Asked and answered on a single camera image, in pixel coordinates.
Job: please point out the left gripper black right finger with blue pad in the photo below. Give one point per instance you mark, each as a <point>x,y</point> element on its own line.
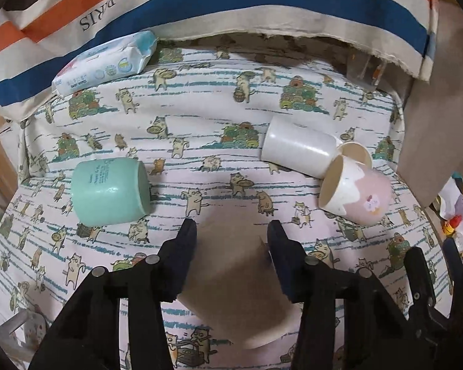
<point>376,333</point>

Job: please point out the striped Paris cloth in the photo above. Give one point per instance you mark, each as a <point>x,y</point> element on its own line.
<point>39,37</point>

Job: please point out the white cylindrical cup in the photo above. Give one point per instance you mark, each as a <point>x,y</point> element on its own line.
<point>298,148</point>

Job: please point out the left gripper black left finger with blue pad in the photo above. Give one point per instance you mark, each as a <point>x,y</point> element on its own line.
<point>85,335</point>

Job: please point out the baby wipes pack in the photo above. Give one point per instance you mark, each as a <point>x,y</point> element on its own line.
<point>116,59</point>

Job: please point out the beige square cup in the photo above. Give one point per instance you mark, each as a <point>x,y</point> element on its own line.
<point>232,286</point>

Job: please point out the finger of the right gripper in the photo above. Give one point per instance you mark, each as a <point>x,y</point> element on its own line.
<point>418,275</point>

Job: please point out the pink and cream cup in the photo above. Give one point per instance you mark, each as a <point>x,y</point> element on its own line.
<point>352,189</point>

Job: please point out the wooden cabinet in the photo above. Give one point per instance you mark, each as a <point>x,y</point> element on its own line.
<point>433,143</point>

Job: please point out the cat print bed sheet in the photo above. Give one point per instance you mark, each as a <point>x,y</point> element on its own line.
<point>196,118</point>

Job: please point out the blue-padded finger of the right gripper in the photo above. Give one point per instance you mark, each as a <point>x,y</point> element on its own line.
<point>455,268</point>

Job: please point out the mint green cup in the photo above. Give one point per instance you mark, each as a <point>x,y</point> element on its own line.
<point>110,191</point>

